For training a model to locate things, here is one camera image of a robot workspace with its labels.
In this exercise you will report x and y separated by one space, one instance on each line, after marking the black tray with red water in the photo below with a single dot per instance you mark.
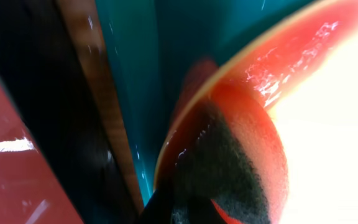
56 164

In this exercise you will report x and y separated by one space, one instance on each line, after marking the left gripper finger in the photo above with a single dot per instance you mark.
159 208

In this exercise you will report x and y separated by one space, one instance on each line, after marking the yellow-green plate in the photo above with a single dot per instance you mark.
304 73

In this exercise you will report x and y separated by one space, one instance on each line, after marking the blue plastic tray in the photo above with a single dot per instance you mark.
151 44

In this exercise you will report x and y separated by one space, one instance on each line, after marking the green and orange sponge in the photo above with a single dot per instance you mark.
235 171

